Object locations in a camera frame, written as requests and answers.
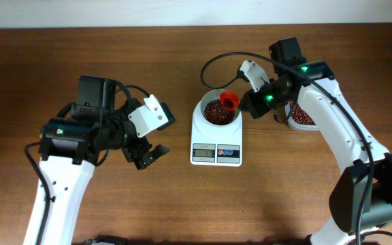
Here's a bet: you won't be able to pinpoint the white plastic bowl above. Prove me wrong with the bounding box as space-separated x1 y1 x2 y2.
199 89 242 129

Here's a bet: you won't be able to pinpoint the clear plastic bean container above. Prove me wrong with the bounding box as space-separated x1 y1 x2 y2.
285 101 319 131

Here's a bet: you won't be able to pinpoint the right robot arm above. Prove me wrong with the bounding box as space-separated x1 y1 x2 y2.
238 37 392 244

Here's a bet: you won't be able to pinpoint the left black camera cable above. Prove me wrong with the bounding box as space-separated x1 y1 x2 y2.
24 80 151 245

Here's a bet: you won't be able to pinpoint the right black camera cable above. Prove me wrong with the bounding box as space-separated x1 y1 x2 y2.
199 51 375 245

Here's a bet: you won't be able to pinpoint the black camera cable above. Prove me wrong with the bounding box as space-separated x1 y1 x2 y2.
24 80 151 245
199 51 375 245

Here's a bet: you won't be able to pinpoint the white digital kitchen scale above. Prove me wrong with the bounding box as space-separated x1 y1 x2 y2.
189 103 243 167

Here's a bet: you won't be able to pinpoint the red adzuki beans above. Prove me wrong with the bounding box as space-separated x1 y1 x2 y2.
203 97 316 126

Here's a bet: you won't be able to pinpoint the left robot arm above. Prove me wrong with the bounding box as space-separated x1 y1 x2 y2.
24 76 175 244

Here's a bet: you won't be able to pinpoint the orange measuring scoop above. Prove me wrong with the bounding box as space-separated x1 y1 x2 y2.
220 90 240 112

